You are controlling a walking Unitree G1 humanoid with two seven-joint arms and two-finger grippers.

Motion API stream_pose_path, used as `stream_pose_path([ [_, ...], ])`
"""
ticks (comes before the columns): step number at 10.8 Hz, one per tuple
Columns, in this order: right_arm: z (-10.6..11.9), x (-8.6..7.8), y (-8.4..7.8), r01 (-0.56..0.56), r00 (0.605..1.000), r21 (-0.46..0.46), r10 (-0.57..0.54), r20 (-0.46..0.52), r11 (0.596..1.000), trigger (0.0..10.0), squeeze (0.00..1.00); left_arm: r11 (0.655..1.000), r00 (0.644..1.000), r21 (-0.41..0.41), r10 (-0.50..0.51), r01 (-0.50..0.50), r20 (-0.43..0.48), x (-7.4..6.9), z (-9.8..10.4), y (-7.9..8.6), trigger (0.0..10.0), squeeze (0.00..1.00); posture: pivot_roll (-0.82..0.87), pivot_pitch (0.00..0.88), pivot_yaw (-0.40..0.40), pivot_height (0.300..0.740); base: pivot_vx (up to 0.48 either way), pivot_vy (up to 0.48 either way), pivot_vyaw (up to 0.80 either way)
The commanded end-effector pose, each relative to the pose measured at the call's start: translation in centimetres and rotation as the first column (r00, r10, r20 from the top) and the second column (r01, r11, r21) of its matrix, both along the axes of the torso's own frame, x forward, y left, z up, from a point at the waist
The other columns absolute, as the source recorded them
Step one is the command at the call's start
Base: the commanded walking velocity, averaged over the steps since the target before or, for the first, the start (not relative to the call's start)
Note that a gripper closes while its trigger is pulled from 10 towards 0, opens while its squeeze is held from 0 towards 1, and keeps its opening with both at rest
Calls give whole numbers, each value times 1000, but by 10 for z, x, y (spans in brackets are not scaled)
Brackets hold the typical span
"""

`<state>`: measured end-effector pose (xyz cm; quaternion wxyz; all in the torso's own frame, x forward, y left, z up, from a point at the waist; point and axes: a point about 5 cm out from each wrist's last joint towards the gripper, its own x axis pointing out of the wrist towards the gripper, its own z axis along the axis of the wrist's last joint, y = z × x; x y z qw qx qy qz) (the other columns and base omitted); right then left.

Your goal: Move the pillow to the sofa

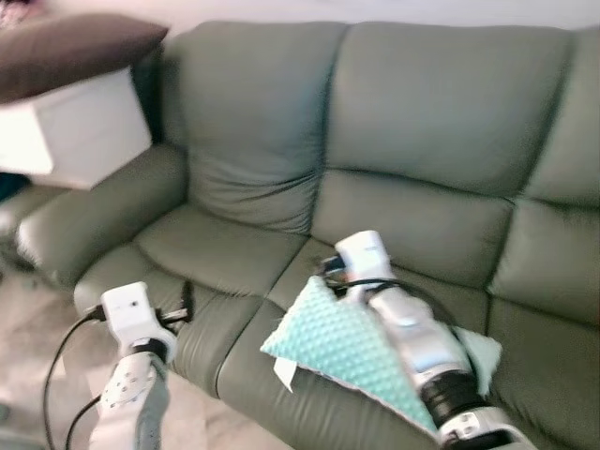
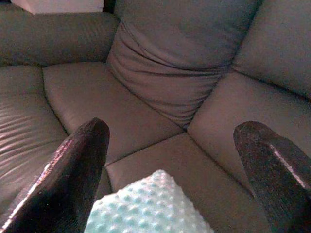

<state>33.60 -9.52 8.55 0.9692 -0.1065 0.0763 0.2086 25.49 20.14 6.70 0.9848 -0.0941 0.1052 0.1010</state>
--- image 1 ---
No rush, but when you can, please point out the teal dotted pillow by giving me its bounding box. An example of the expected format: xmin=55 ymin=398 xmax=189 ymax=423
xmin=261 ymin=275 xmax=503 ymax=432

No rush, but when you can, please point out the dark brown pillow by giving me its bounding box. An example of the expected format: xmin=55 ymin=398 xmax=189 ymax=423
xmin=0 ymin=13 xmax=170 ymax=104

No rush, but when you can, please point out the white box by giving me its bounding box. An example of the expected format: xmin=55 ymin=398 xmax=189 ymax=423
xmin=0 ymin=66 xmax=153 ymax=190

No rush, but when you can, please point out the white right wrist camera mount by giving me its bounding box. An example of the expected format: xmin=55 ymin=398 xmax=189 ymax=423
xmin=334 ymin=231 xmax=396 ymax=285

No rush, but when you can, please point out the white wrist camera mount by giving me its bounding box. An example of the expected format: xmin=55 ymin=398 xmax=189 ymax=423
xmin=334 ymin=231 xmax=396 ymax=285
xmin=100 ymin=281 xmax=179 ymax=344

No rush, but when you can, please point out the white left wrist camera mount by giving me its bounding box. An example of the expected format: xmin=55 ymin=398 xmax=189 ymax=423
xmin=100 ymin=281 xmax=179 ymax=344

